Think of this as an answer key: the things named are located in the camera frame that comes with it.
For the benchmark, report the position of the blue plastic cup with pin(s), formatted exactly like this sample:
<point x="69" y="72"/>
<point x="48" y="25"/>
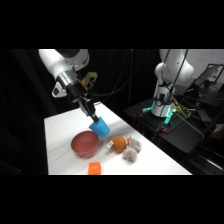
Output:
<point x="100" y="128"/>

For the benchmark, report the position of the orange block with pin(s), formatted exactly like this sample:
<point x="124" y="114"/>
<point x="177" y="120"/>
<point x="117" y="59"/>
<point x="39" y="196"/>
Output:
<point x="94" y="168"/>

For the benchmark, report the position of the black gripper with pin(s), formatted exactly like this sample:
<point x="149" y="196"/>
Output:
<point x="80" y="95"/>

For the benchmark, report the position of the pink bowl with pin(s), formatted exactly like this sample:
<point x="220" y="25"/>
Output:
<point x="84" y="144"/>

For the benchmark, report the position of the black curtain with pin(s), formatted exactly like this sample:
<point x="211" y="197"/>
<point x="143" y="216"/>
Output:
<point x="20" y="110"/>

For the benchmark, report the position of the orange and grey plush toy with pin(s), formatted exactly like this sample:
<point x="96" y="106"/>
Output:
<point x="119" y="144"/>

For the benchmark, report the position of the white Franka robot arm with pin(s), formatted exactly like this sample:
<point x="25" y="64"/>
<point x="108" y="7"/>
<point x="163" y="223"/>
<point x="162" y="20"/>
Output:
<point x="58" y="65"/>

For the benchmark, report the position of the dark laptop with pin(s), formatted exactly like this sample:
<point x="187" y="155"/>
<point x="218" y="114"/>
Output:
<point x="208" y="76"/>

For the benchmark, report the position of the tan wrist camera mount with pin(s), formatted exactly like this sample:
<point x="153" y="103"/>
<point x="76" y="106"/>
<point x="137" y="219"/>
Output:
<point x="89" y="79"/>

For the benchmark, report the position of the black robot stand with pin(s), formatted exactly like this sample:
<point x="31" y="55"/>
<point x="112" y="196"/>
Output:
<point x="181" y="133"/>

